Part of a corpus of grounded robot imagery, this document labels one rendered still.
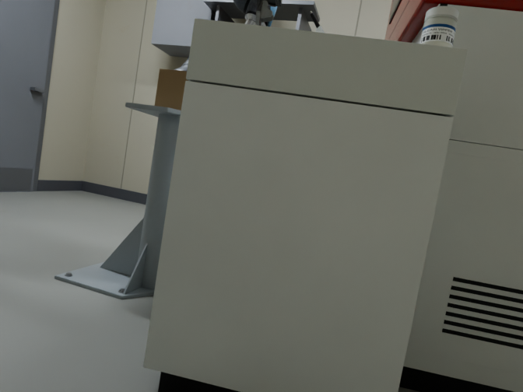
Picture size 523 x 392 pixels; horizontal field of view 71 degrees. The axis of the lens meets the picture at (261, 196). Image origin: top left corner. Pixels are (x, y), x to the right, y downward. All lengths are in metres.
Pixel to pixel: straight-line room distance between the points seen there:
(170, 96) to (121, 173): 3.02
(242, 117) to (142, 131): 3.68
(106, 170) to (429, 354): 4.13
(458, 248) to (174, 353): 0.89
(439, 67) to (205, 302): 0.77
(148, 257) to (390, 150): 1.21
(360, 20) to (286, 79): 3.14
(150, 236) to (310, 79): 1.10
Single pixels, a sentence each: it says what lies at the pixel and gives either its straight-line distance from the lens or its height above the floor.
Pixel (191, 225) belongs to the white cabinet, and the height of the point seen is 0.47.
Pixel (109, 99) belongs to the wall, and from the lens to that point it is 4.89.
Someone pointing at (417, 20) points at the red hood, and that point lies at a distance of 1.49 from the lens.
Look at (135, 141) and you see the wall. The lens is 4.58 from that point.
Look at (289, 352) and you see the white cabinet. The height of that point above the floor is 0.21.
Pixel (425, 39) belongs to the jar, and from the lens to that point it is 0.99.
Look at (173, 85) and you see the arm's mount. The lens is 1.73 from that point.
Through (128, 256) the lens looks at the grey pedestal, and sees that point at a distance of 1.92.
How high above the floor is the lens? 0.64
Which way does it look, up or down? 4 degrees down
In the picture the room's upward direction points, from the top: 9 degrees clockwise
